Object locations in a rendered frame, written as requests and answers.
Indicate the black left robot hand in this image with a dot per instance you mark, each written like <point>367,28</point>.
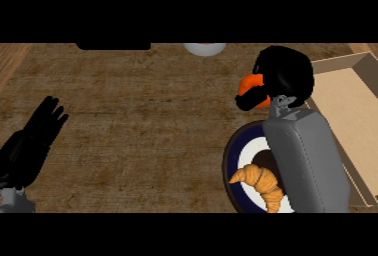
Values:
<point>34,140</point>

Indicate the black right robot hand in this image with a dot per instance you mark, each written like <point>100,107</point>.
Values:
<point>288,73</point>

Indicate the orange squash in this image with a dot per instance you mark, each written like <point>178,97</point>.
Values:
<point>251,87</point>

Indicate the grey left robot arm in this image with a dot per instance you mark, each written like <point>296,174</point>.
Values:
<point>14,200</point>

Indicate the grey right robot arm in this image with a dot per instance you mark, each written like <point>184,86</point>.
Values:
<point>307,160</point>

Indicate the cardboard box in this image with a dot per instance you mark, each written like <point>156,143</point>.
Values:
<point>347,126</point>

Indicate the blue and white plate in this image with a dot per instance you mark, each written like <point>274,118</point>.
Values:
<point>248,156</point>

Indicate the white round bowl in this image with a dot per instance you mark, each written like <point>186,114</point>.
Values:
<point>203,49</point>

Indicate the golden croissant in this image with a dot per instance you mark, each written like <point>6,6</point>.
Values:
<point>261,185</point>

